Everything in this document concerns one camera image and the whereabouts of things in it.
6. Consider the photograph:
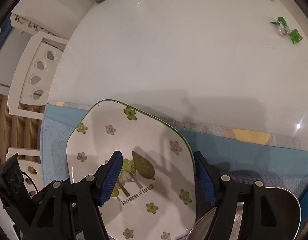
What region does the large hexagonal tree plate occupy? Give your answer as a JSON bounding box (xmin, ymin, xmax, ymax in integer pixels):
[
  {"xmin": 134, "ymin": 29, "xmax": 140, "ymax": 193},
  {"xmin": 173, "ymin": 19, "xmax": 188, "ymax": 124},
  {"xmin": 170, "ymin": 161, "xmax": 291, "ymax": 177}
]
[{"xmin": 66, "ymin": 100, "xmax": 196, "ymax": 239}]

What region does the steel bowl magenta outside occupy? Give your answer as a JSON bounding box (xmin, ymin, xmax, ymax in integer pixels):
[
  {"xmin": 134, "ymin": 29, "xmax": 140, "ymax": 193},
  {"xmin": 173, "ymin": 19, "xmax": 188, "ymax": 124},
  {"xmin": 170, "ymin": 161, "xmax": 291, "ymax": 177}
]
[{"xmin": 187, "ymin": 186, "xmax": 301, "ymax": 239}]

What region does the white chair near left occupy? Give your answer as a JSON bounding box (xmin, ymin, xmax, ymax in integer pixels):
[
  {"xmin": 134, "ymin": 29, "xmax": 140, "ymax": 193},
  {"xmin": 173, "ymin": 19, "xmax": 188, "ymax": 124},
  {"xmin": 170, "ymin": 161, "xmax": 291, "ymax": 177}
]
[{"xmin": 6, "ymin": 147, "xmax": 44, "ymax": 197}]

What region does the white chair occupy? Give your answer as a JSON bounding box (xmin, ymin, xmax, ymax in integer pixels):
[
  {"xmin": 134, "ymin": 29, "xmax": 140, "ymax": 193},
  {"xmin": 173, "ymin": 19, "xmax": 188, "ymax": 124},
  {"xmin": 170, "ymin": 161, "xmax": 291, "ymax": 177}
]
[
  {"xmin": 6, "ymin": 147, "xmax": 44, "ymax": 197},
  {"xmin": 7, "ymin": 31, "xmax": 68, "ymax": 120}
]

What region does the light blue placemat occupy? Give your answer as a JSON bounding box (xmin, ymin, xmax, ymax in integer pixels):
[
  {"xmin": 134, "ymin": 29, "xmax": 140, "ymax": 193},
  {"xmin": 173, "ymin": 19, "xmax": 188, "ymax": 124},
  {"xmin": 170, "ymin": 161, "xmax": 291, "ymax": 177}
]
[{"xmin": 40, "ymin": 101, "xmax": 308, "ymax": 240}]

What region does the white chair far left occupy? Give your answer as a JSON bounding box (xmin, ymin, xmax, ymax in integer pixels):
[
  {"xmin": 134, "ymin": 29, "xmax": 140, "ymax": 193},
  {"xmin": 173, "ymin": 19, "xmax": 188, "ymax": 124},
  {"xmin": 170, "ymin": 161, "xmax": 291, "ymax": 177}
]
[{"xmin": 7, "ymin": 31, "xmax": 68, "ymax": 120}]

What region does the green wrapped candy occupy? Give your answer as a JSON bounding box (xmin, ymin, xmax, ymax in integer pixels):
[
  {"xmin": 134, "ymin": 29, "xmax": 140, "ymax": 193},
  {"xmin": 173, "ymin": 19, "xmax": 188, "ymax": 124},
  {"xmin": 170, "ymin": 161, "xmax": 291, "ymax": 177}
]
[{"xmin": 270, "ymin": 17, "xmax": 303, "ymax": 44}]

